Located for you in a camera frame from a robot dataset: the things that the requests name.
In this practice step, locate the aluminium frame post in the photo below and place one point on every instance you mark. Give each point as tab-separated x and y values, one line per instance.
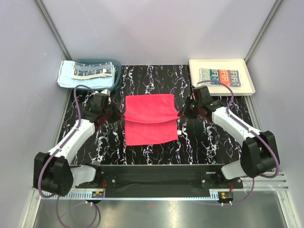
268	20
51	25

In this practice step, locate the aluminium rail with slots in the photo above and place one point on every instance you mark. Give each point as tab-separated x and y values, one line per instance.
203	192

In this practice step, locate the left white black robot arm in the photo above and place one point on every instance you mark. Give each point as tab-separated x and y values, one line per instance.
53	174

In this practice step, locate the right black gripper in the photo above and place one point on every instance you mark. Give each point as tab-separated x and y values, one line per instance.
185	112

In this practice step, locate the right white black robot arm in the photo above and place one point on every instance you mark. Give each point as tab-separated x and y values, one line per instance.
259	156

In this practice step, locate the light blue towel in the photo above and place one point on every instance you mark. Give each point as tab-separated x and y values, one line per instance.
65	78

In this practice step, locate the red towel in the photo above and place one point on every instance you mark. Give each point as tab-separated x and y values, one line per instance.
150	119

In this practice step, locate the cream plastic tray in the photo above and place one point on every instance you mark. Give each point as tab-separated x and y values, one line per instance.
247	87

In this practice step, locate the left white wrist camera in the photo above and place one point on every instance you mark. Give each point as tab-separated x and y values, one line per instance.
106	92

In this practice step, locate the teal plastic basket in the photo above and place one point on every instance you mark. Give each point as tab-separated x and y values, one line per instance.
116	64

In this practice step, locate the black marble pattern mat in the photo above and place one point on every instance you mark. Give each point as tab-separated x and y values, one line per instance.
200	142

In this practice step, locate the colourful bear print towel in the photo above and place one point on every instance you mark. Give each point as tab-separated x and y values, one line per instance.
230	78

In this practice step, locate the blue beige patterned towel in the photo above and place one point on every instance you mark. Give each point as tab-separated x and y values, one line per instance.
92	71

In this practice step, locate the left aluminium frame post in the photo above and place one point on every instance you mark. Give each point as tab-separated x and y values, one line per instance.
51	25

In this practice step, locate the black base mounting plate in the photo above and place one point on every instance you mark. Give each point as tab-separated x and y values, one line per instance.
206	176

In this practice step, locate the right aluminium frame post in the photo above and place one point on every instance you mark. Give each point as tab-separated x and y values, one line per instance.
268	20

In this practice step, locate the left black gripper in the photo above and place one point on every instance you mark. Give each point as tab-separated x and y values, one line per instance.
118	116

